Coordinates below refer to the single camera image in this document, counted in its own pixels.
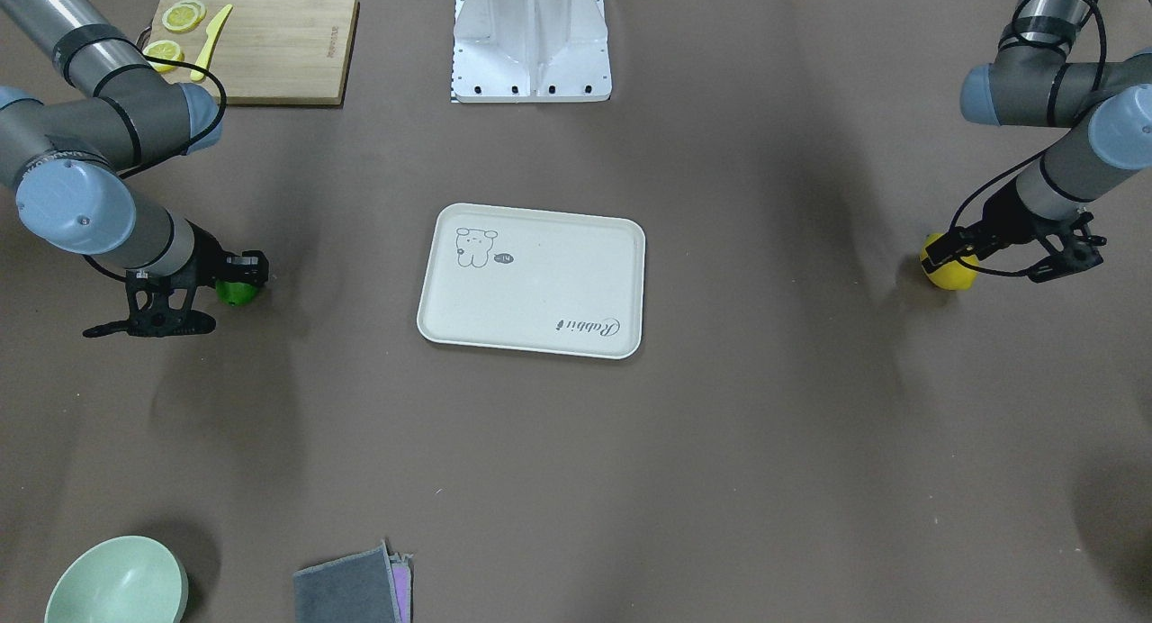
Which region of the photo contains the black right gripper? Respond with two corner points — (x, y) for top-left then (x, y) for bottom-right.
(83, 245), (270, 339)

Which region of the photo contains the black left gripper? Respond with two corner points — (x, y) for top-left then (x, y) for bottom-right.
(922, 191), (1106, 284)

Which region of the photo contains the green lime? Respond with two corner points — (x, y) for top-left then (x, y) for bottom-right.
(215, 279), (260, 307)

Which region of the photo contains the yellow lemon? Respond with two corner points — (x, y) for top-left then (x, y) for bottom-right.
(919, 231), (978, 292)

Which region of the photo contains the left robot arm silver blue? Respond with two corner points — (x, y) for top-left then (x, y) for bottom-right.
(919, 0), (1151, 291)

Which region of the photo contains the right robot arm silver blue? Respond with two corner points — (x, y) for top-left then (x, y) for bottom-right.
(1, 0), (270, 339)

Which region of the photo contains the cream rectangular tray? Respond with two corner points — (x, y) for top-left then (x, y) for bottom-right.
(416, 202), (646, 360)

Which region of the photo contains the lemon slice on board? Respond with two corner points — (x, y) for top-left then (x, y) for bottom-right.
(141, 38), (185, 73)

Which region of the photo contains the wooden cutting board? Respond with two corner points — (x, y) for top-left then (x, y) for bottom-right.
(147, 0), (359, 106)

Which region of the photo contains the yellow plastic knife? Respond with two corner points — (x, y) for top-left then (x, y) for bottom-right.
(190, 3), (234, 83)

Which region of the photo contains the mint green bowl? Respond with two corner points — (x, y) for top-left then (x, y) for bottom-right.
(43, 535), (190, 622)

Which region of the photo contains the grey folded cloth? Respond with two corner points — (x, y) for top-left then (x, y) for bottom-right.
(291, 541), (414, 622)

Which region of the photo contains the white pedestal column base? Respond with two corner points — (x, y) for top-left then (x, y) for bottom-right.
(450, 0), (613, 104)

